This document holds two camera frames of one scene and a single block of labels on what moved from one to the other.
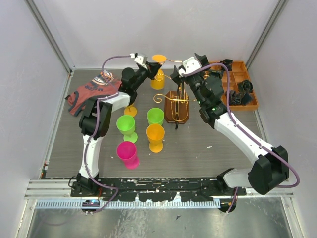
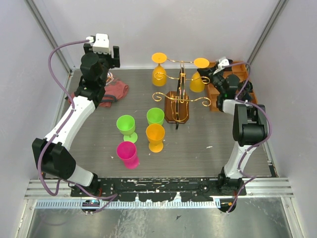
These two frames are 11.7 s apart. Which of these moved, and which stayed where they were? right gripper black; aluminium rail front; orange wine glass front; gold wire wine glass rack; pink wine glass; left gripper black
Moved: left gripper black; right gripper black
Stayed: pink wine glass; aluminium rail front; gold wire wine glass rack; orange wine glass front
